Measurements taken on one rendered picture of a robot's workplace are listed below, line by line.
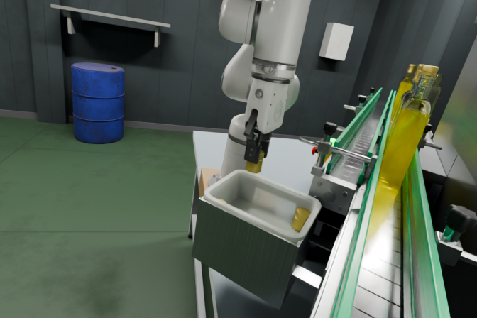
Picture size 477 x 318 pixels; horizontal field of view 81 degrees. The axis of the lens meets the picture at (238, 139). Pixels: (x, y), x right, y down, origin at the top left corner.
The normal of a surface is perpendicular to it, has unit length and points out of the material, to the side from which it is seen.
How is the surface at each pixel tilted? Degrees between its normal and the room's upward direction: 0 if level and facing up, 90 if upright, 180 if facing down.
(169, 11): 90
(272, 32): 91
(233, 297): 0
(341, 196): 90
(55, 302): 0
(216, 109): 90
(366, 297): 0
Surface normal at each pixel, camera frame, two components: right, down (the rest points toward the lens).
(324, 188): -0.49, 0.22
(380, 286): 0.16, -0.93
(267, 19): -0.16, 0.21
